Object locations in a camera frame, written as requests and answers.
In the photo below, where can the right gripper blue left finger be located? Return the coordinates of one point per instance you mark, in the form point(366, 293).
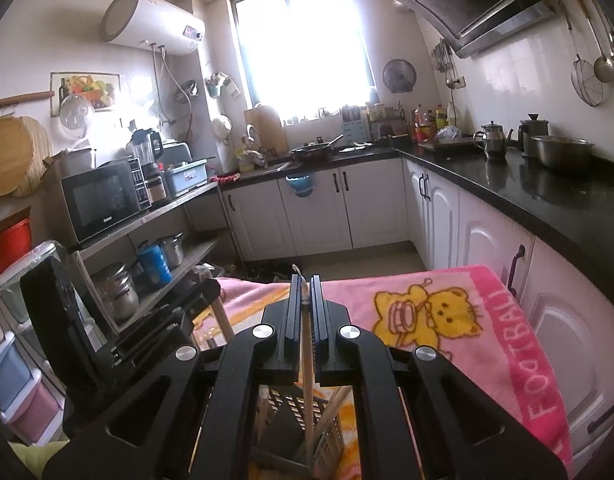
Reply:
point(292, 329)

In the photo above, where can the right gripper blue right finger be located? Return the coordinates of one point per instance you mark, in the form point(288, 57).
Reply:
point(319, 319)

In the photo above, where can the wooden chopsticks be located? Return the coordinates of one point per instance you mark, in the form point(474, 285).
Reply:
point(306, 364)

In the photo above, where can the yellow-green left sleeve forearm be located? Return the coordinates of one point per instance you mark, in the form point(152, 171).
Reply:
point(35, 457)

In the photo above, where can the white kitchen cabinets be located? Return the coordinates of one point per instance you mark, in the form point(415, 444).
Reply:
point(548, 235)

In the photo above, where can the wrapped chopsticks in basket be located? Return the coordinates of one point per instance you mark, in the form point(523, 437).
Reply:
point(332, 409)
point(217, 311)

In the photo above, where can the plastic drawer unit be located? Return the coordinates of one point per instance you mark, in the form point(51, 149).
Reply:
point(32, 399)

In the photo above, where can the steel pot on shelf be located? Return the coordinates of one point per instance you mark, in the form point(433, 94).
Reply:
point(115, 286)

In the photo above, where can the dark green perforated utensil basket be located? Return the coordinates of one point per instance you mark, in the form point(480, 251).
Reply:
point(279, 442)

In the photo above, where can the metal shelf rack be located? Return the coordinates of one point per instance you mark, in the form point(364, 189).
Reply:
point(132, 268)

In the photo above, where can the blue canister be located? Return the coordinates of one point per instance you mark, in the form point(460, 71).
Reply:
point(154, 265)

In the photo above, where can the red plastic bucket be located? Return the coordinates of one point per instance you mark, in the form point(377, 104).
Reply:
point(15, 242)

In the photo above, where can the pink cartoon fleece blanket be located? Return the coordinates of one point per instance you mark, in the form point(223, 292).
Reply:
point(468, 316)

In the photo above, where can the black microwave oven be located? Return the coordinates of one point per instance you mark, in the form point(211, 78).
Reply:
point(99, 199)

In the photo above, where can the black frying pan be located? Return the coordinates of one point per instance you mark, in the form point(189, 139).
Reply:
point(315, 152)

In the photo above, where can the round bamboo tray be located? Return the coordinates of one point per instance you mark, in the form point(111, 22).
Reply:
point(24, 145)

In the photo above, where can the steel kettle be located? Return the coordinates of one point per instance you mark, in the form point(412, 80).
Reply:
point(493, 140)

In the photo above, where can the fruit picture poster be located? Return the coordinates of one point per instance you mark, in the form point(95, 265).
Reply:
point(101, 90)

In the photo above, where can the steel mixing bowl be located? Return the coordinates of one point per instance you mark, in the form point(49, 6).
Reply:
point(559, 151)

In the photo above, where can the white water heater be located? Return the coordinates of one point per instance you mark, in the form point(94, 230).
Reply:
point(143, 24)

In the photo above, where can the black range hood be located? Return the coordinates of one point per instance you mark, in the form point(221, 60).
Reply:
point(472, 2)

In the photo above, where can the hanging strainer ladle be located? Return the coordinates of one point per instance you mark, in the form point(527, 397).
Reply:
point(584, 81)

